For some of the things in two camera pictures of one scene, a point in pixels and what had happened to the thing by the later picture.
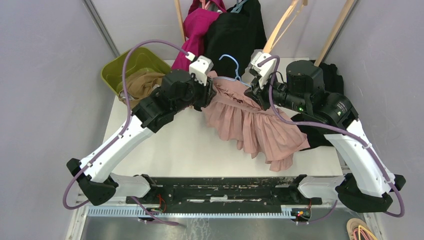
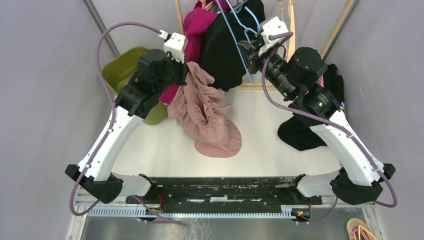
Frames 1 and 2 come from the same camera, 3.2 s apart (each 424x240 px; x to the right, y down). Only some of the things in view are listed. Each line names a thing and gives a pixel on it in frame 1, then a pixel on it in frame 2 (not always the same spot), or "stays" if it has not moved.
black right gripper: [258, 94] -> [251, 52]
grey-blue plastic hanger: [237, 9] stays
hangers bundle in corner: [357, 230] stays
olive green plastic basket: [138, 58] stays
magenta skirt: [195, 24] stays
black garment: [231, 38] stays
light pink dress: [233, 113] -> [197, 106]
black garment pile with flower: [319, 132] stays
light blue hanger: [237, 78] -> [243, 27]
